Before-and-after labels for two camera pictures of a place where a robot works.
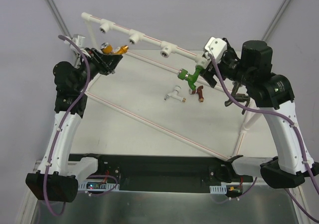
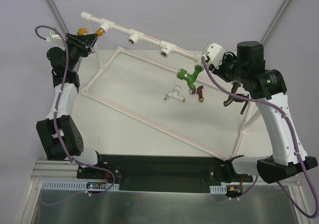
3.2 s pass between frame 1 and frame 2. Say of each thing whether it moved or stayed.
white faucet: stayed
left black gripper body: moved
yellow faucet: moved
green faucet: stayed
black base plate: stayed
